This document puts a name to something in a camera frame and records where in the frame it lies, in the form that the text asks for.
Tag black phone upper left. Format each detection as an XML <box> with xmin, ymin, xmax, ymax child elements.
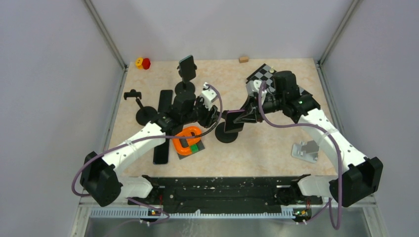
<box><xmin>157</xmin><ymin>90</ymin><xmax>173</xmax><ymax>113</ymax></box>

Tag teal edged black phone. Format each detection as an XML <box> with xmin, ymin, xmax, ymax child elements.
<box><xmin>177</xmin><ymin>55</ymin><xmax>197</xmax><ymax>83</ymax></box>

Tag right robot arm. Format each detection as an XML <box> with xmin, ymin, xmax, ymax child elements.
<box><xmin>237</xmin><ymin>69</ymin><xmax>383</xmax><ymax>207</ymax></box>

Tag orange plastic ring toy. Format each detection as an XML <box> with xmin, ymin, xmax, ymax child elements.
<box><xmin>172</xmin><ymin>126</ymin><xmax>202</xmax><ymax>156</ymax></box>

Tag small wooden block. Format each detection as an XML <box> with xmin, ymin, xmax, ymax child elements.
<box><xmin>239</xmin><ymin>56</ymin><xmax>250</xmax><ymax>63</ymax></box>

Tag grey building baseplate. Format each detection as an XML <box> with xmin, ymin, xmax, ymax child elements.
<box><xmin>174</xmin><ymin>139</ymin><xmax>205</xmax><ymax>159</ymax></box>

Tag black grey chessboard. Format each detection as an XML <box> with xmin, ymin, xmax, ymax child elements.
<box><xmin>246</xmin><ymin>64</ymin><xmax>313</xmax><ymax>104</ymax></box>

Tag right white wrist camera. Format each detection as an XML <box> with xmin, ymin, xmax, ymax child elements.
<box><xmin>246</xmin><ymin>79</ymin><xmax>262</xmax><ymax>97</ymax></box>

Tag green building brick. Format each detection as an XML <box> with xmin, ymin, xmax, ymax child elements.
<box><xmin>189</xmin><ymin>144</ymin><xmax>200</xmax><ymax>155</ymax></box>

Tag white plastic phone holder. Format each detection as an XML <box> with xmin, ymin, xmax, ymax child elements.
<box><xmin>291</xmin><ymin>140</ymin><xmax>320</xmax><ymax>163</ymax></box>

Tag black phone lower left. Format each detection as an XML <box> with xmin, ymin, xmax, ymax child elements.
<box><xmin>153</xmin><ymin>140</ymin><xmax>169</xmax><ymax>165</ymax></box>

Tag black phone stand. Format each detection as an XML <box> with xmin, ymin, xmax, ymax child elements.
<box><xmin>215</xmin><ymin>122</ymin><xmax>238</xmax><ymax>144</ymax></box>
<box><xmin>174</xmin><ymin>81</ymin><xmax>195</xmax><ymax>95</ymax></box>
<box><xmin>123</xmin><ymin>89</ymin><xmax>158</xmax><ymax>126</ymax></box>

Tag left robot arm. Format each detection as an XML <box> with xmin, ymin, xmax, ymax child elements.
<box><xmin>74</xmin><ymin>87</ymin><xmax>222</xmax><ymax>207</ymax></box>

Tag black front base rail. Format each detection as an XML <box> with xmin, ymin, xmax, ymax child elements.
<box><xmin>124</xmin><ymin>176</ymin><xmax>324</xmax><ymax>214</ymax></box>

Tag red toy block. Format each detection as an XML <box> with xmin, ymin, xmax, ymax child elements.
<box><xmin>141</xmin><ymin>58</ymin><xmax>151</xmax><ymax>70</ymax></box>

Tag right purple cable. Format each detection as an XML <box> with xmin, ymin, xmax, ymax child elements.
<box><xmin>257</xmin><ymin>81</ymin><xmax>344</xmax><ymax>231</ymax></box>

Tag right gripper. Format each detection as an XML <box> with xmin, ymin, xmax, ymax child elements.
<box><xmin>233</xmin><ymin>93</ymin><xmax>285</xmax><ymax>123</ymax></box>

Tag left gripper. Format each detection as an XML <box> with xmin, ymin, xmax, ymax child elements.
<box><xmin>182</xmin><ymin>95</ymin><xmax>219</xmax><ymax>128</ymax></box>

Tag yellow toy block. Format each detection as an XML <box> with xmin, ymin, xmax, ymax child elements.
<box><xmin>135</xmin><ymin>57</ymin><xmax>144</xmax><ymax>70</ymax></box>

